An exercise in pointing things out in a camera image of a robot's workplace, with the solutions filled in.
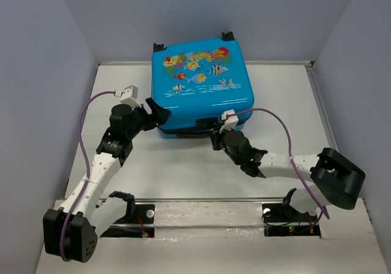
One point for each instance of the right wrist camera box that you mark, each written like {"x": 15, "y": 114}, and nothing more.
{"x": 229, "y": 120}

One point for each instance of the blue hard-shell suitcase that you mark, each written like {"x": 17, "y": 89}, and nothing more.
{"x": 197, "y": 81}

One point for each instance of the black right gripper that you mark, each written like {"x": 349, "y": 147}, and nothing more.
{"x": 215, "y": 137}

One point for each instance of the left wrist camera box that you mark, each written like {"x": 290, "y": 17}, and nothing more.
{"x": 129, "y": 97}

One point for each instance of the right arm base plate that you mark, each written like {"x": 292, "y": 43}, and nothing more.
{"x": 281, "y": 220}

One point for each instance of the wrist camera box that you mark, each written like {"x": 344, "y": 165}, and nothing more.
{"x": 229, "y": 120}
{"x": 129, "y": 97}

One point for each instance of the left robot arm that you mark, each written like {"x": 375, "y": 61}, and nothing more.
{"x": 72, "y": 230}

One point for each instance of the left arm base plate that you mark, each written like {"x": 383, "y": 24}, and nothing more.
{"x": 139, "y": 225}

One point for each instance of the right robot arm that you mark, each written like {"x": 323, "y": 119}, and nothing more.
{"x": 328, "y": 178}

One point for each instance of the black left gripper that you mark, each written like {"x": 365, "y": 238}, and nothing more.
{"x": 160, "y": 115}

